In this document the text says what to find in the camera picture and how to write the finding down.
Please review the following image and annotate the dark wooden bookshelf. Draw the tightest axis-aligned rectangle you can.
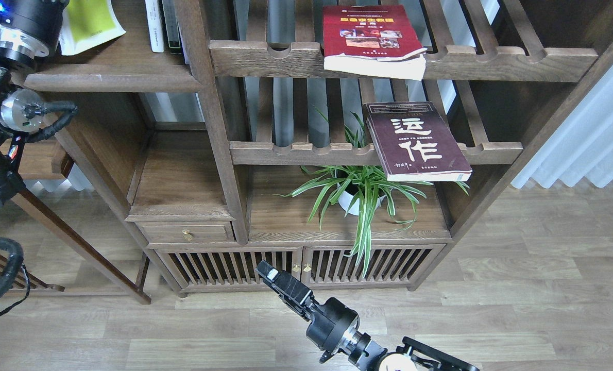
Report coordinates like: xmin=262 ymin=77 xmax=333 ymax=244
xmin=14 ymin=1 xmax=613 ymax=295

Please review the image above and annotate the dark maroon book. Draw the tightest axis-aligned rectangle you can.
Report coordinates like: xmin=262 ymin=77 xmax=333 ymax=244
xmin=362 ymin=101 xmax=473 ymax=182

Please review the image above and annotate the dark upright book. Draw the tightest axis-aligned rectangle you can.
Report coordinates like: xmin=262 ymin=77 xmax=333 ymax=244
xmin=161 ymin=0 xmax=182 ymax=55

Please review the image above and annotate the green spider plant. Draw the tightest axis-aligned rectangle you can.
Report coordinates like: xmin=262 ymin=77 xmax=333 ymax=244
xmin=288 ymin=102 xmax=473 ymax=274

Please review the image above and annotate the brass drawer knob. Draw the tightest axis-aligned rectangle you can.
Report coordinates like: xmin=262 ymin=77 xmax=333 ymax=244
xmin=182 ymin=229 xmax=194 ymax=241

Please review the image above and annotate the red cover book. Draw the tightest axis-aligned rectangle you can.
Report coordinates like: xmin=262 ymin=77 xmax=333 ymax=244
xmin=323 ymin=5 xmax=427 ymax=80

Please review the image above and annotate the white curtain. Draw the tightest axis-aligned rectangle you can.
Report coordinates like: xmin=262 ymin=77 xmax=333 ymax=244
xmin=511 ymin=65 xmax=613 ymax=189

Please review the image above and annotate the yellow green cover book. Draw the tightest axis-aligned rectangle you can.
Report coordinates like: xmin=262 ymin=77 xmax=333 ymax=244
xmin=59 ymin=1 xmax=126 ymax=56

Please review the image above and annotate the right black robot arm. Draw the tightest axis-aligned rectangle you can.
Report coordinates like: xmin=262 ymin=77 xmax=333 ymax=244
xmin=256 ymin=260 xmax=478 ymax=370

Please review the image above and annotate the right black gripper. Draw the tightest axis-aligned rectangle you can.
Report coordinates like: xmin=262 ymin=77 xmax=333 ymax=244
xmin=255 ymin=260 xmax=360 ymax=363

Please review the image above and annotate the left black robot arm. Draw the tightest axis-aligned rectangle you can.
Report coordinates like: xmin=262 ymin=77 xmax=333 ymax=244
xmin=0 ymin=1 xmax=78 ymax=207

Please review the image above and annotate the white plant pot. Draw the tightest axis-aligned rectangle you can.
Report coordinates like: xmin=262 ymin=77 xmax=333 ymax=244
xmin=337 ymin=183 xmax=386 ymax=219

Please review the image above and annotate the white upright book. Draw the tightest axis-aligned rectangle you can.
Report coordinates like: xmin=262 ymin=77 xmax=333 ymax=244
xmin=145 ymin=0 xmax=165 ymax=53

